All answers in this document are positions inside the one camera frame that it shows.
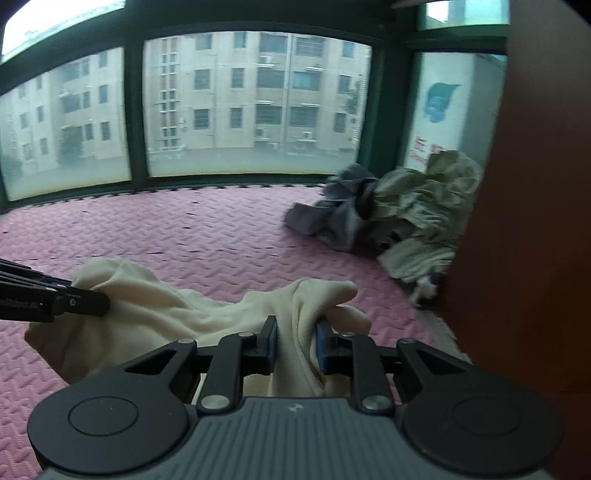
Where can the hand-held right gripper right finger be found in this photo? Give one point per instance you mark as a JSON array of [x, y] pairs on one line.
[[323, 350]]

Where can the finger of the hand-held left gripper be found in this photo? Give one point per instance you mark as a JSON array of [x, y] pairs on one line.
[[27, 276], [78, 302]]

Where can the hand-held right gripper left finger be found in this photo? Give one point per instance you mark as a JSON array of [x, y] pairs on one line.
[[271, 346]]

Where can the cream long-sleeve garment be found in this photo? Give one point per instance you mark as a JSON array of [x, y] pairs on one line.
[[161, 304]]

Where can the small white cloth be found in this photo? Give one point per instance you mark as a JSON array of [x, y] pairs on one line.
[[425, 288]]

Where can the pink foam puzzle mat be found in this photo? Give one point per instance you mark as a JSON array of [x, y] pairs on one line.
[[184, 230]]

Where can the pale grey-green garment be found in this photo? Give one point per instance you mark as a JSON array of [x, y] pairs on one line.
[[415, 258]]

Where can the grey garment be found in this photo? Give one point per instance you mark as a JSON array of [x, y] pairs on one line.
[[332, 217]]

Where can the olive crumpled garment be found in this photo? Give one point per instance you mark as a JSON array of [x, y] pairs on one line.
[[429, 184]]

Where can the brown wooden panel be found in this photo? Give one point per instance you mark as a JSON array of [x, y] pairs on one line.
[[531, 230]]

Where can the beige apartment building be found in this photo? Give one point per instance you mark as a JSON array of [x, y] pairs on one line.
[[231, 92]]

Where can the green window frame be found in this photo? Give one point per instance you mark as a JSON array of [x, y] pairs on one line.
[[134, 115]]

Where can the white wall poster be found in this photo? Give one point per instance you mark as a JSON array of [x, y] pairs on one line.
[[461, 101]]

